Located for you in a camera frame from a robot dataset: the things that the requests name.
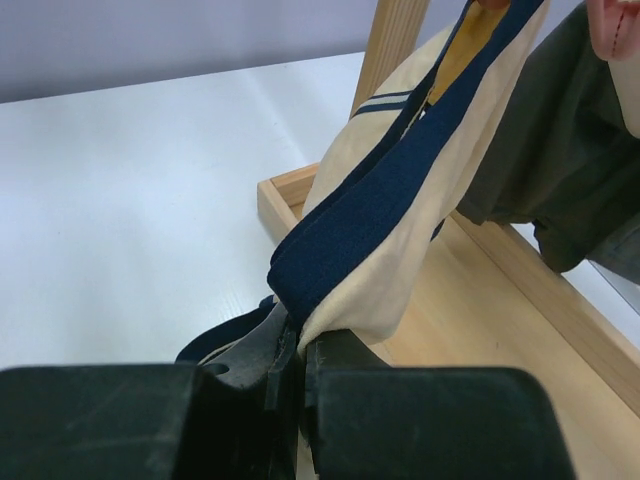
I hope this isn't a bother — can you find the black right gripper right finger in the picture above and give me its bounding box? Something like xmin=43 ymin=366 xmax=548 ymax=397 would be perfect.
xmin=304 ymin=332 xmax=563 ymax=479

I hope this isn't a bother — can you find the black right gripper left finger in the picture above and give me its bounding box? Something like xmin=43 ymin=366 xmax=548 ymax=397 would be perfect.
xmin=1 ymin=305 xmax=297 ymax=479

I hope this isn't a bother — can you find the cream navy-trim underwear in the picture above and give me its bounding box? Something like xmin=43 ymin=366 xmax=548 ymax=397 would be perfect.
xmin=178 ymin=1 xmax=549 ymax=363

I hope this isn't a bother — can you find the pink round clip hanger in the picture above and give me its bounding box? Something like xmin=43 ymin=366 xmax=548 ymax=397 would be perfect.
xmin=472 ymin=0 xmax=640 ymax=62

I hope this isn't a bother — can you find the wooden hanger rack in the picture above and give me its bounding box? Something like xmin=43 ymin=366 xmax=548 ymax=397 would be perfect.
xmin=256 ymin=0 xmax=640 ymax=480

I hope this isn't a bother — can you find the dark olive underwear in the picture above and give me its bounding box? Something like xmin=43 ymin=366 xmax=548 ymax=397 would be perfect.
xmin=457 ymin=2 xmax=639 ymax=283

